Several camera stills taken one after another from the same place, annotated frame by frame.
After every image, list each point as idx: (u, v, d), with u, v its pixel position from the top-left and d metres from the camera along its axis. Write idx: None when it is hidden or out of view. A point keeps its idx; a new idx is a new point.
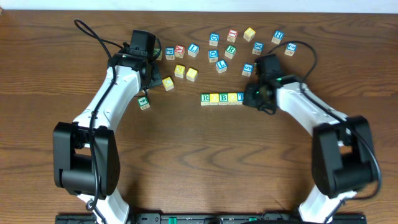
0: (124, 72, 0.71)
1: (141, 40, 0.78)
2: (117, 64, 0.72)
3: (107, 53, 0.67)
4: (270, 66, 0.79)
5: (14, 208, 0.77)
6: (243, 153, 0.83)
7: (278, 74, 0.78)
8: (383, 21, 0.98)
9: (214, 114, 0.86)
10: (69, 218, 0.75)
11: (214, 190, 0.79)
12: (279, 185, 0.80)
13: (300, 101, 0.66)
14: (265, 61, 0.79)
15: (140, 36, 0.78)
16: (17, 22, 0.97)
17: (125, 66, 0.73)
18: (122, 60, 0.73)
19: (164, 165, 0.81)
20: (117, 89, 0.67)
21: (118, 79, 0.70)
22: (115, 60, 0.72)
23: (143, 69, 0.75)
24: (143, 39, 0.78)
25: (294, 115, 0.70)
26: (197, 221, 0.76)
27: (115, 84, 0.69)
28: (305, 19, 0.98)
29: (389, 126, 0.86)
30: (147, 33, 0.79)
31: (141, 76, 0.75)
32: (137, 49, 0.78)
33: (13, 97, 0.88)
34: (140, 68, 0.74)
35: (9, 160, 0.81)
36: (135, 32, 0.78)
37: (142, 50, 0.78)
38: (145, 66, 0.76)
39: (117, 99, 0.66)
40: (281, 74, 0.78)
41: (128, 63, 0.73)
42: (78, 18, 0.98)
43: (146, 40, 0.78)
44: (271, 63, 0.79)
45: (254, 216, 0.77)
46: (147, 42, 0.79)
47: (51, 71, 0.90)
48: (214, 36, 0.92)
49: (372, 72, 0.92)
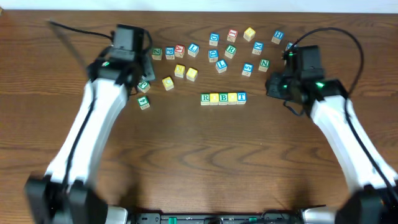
0: (102, 89, 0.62)
1: (129, 37, 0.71)
2: (97, 73, 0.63)
3: (89, 65, 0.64)
4: (310, 60, 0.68)
5: (13, 208, 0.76)
6: (244, 153, 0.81)
7: (318, 73, 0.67)
8: (382, 22, 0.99)
9: (214, 114, 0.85)
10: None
11: (214, 190, 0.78)
12: (280, 185, 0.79)
13: (336, 132, 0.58)
14: (305, 54, 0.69)
15: (126, 33, 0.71)
16: (18, 22, 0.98)
17: (107, 74, 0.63)
18: (102, 68, 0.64)
19: (164, 165, 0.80)
20: (97, 116, 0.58)
21: (96, 101, 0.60)
22: (96, 67, 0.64)
23: (129, 76, 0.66)
24: (130, 37, 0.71)
25: (328, 137, 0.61)
26: (197, 221, 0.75)
27: (94, 110, 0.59)
28: (304, 20, 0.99)
29: (390, 126, 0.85)
30: (134, 30, 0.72)
31: (127, 85, 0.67)
32: (123, 47, 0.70)
33: (13, 96, 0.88)
34: (125, 76, 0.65)
35: (7, 160, 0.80)
36: (120, 28, 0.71)
37: (128, 51, 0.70)
38: (132, 70, 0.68)
39: (99, 129, 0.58)
40: (321, 74, 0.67)
41: (109, 71, 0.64)
42: (79, 18, 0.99)
43: (134, 37, 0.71)
44: (311, 58, 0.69)
45: (254, 216, 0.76)
46: (135, 40, 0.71)
47: (52, 71, 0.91)
48: (214, 36, 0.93)
49: (372, 72, 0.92)
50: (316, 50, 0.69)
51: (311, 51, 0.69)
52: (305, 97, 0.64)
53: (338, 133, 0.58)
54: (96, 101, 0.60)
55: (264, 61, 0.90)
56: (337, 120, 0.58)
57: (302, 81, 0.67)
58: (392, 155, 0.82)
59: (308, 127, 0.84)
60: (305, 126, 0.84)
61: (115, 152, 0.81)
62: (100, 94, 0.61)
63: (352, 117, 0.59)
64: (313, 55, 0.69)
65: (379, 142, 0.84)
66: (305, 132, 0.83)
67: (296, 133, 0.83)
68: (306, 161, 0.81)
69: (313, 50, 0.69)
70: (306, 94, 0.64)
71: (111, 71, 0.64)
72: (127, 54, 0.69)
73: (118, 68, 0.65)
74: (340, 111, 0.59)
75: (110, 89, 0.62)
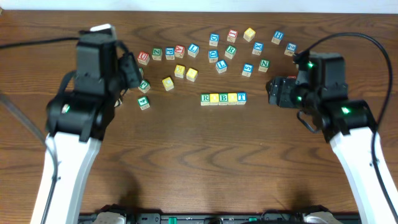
0: (64, 143, 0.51)
1: (93, 58, 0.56)
2: (58, 121, 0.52)
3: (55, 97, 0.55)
4: (332, 78, 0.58)
5: (13, 208, 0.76)
6: (243, 153, 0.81)
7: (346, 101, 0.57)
8: (382, 22, 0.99)
9: (214, 114, 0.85)
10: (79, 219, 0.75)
11: (214, 190, 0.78)
12: (280, 185, 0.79)
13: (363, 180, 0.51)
14: (329, 68, 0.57)
15: (91, 52, 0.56)
16: (19, 22, 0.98)
17: (68, 121, 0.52)
18: (61, 116, 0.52)
19: (164, 165, 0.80)
20: (61, 180, 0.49)
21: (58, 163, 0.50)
22: (54, 113, 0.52)
23: (97, 117, 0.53)
24: (95, 56, 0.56)
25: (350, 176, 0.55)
26: (197, 221, 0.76)
27: (58, 175, 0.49)
28: (304, 20, 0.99)
29: (390, 126, 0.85)
30: (99, 47, 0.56)
31: (96, 127, 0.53)
32: (89, 73, 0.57)
33: (13, 96, 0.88)
34: (91, 118, 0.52)
35: (8, 160, 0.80)
36: (80, 46, 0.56)
37: (93, 76, 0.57)
38: (102, 107, 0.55)
39: (65, 195, 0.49)
40: (351, 102, 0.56)
41: (71, 117, 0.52)
42: (79, 18, 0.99)
43: (99, 56, 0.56)
44: (334, 73, 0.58)
45: (254, 216, 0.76)
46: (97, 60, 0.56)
47: (53, 71, 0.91)
48: (214, 36, 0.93)
49: (372, 73, 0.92)
50: (341, 63, 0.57)
51: (336, 63, 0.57)
52: (326, 120, 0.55)
53: (360, 177, 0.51)
54: (61, 154, 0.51)
55: (264, 61, 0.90)
56: (361, 163, 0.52)
57: (324, 107, 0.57)
58: (392, 155, 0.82)
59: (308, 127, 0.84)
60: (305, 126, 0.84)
61: (115, 152, 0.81)
62: (63, 147, 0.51)
63: (380, 162, 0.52)
64: (336, 69, 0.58)
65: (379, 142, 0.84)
66: (305, 132, 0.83)
67: (295, 133, 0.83)
68: (306, 161, 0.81)
69: (337, 61, 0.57)
70: (329, 117, 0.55)
71: (76, 115, 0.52)
72: (95, 83, 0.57)
73: (83, 111, 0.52)
74: (366, 150, 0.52)
75: (74, 143, 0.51)
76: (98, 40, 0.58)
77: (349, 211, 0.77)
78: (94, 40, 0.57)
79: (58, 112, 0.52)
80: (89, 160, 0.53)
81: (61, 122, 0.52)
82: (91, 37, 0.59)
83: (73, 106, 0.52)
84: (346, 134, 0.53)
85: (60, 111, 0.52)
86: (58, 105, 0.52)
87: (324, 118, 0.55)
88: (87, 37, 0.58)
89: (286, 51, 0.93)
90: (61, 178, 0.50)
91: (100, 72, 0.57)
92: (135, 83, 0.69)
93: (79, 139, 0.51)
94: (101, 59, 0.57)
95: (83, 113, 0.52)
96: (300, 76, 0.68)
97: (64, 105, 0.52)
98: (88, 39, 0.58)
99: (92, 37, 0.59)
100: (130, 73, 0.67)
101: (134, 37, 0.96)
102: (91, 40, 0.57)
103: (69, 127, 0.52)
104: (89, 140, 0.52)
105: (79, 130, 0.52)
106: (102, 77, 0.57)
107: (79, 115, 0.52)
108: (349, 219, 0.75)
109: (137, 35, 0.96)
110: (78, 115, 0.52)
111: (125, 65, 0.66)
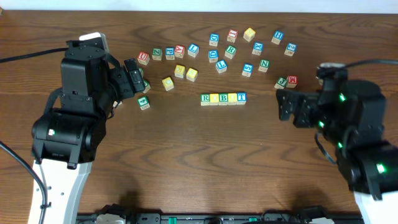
0: (53, 168, 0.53)
1: (79, 76, 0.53)
2: (49, 135, 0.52)
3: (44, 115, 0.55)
4: (368, 119, 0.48)
5: (13, 208, 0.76)
6: (243, 153, 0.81)
7: (383, 152, 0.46)
8: (382, 22, 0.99)
9: (214, 114, 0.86)
10: (81, 219, 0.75)
11: (214, 189, 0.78)
12: (280, 185, 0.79)
13: None
14: (366, 110, 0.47)
15: (77, 71, 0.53)
16: (19, 22, 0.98)
17: (59, 139, 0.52)
18: (53, 131, 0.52)
19: (164, 165, 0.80)
20: (53, 196, 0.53)
21: (48, 181, 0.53)
22: (45, 126, 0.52)
23: (87, 137, 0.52)
24: (81, 74, 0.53)
25: None
26: (197, 221, 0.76)
27: (50, 190, 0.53)
28: (304, 19, 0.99)
29: (390, 126, 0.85)
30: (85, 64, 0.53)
31: (84, 147, 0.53)
32: (76, 92, 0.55)
33: (13, 96, 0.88)
34: (80, 139, 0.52)
35: (7, 160, 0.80)
36: (66, 65, 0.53)
37: (83, 94, 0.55)
38: (91, 126, 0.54)
39: (56, 210, 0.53)
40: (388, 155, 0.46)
41: (61, 135, 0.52)
42: (79, 18, 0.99)
43: (86, 74, 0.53)
44: (372, 113, 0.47)
45: (254, 216, 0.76)
46: (86, 78, 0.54)
47: (53, 71, 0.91)
48: (214, 36, 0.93)
49: (372, 73, 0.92)
50: (382, 105, 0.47)
51: (377, 105, 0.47)
52: (355, 172, 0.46)
53: None
54: (50, 180, 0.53)
55: (264, 61, 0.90)
56: None
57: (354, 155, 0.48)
58: None
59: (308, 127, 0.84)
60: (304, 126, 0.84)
61: (115, 152, 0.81)
62: (51, 173, 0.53)
63: None
64: (374, 112, 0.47)
65: None
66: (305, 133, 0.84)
67: (295, 133, 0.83)
68: (306, 161, 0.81)
69: (377, 104, 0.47)
70: (359, 170, 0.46)
71: (63, 138, 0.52)
72: (83, 101, 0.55)
73: (69, 133, 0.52)
74: None
75: (63, 167, 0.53)
76: (86, 55, 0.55)
77: (348, 211, 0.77)
78: (81, 56, 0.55)
79: (45, 134, 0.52)
80: (80, 182, 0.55)
81: (50, 144, 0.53)
82: (78, 51, 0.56)
83: (60, 129, 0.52)
84: (377, 199, 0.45)
85: (46, 133, 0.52)
86: (45, 128, 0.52)
87: (353, 169, 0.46)
88: (74, 51, 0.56)
89: (286, 51, 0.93)
90: (51, 205, 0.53)
91: (87, 90, 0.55)
92: (129, 93, 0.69)
93: (68, 164, 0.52)
94: (89, 77, 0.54)
95: (70, 136, 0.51)
96: (323, 98, 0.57)
97: (51, 127, 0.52)
98: (78, 53, 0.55)
99: (79, 52, 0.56)
100: (124, 84, 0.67)
101: (134, 37, 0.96)
102: (79, 55, 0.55)
103: (58, 149, 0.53)
104: (78, 163, 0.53)
105: (68, 152, 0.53)
106: (91, 94, 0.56)
107: (66, 138, 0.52)
108: (350, 219, 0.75)
109: (137, 35, 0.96)
110: (65, 139, 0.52)
111: (118, 76, 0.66)
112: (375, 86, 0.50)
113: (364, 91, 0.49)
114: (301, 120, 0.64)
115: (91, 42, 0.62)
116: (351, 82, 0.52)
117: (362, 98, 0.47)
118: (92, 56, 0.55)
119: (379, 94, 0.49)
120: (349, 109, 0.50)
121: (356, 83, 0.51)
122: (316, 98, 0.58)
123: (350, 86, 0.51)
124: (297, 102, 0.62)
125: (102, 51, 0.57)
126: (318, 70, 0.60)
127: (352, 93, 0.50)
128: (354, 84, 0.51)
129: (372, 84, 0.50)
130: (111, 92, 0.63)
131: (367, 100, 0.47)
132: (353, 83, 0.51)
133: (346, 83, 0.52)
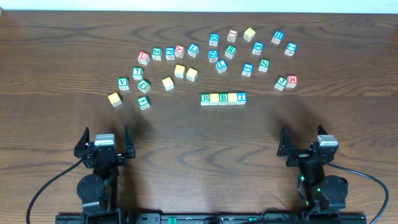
0: None
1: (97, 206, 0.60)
2: None
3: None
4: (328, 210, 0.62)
5: (14, 208, 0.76)
6: (243, 153, 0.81)
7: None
8: (381, 21, 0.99)
9: (213, 114, 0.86)
10: (69, 218, 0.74)
11: (214, 190, 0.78)
12: (280, 185, 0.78)
13: None
14: (331, 208, 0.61)
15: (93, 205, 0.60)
16: (18, 22, 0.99)
17: None
18: None
19: (165, 165, 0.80)
20: None
21: None
22: None
23: None
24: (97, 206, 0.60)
25: None
26: (197, 221, 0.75)
27: None
28: (305, 19, 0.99)
29: (390, 125, 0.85)
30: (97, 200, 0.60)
31: None
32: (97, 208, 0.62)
33: (12, 97, 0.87)
34: None
35: (8, 160, 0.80)
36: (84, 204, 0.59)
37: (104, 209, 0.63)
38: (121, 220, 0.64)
39: None
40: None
41: None
42: (79, 18, 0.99)
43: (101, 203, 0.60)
44: (333, 208, 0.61)
45: (254, 216, 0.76)
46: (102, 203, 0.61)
47: (53, 71, 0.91)
48: (214, 36, 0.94)
49: (372, 73, 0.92)
50: (342, 208, 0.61)
51: (337, 207, 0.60)
52: None
53: None
54: None
55: (264, 61, 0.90)
56: None
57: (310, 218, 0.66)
58: (393, 155, 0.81)
59: (311, 128, 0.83)
60: (306, 127, 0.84)
61: None
62: None
63: None
64: (335, 208, 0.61)
65: (379, 141, 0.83)
66: (311, 136, 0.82)
67: (301, 139, 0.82)
68: None
69: (341, 208, 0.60)
70: None
71: None
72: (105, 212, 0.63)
73: None
74: None
75: None
76: (92, 191, 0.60)
77: (351, 211, 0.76)
78: (89, 193, 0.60)
79: None
80: None
81: None
82: (84, 187, 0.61)
83: None
84: None
85: None
86: None
87: None
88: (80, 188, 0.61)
89: (286, 51, 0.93)
90: None
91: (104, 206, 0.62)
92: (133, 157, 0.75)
93: None
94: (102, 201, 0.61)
95: None
96: (310, 163, 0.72)
97: None
98: (84, 191, 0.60)
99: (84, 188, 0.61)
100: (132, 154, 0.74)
101: (134, 37, 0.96)
102: (87, 193, 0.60)
103: None
104: None
105: None
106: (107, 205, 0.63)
107: None
108: (350, 219, 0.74)
109: (136, 35, 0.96)
110: None
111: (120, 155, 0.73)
112: (346, 190, 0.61)
113: (336, 195, 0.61)
114: (290, 165, 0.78)
115: (103, 147, 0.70)
116: (329, 180, 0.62)
117: (330, 202, 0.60)
118: (99, 191, 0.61)
119: (344, 197, 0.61)
120: (319, 196, 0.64)
121: (333, 182, 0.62)
122: (306, 160, 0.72)
123: (329, 184, 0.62)
124: (291, 155, 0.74)
125: (101, 181, 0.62)
126: (315, 144, 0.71)
127: (326, 193, 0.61)
128: (330, 186, 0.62)
129: (345, 188, 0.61)
130: (112, 178, 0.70)
131: (332, 203, 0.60)
132: (333, 182, 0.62)
133: (326, 180, 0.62)
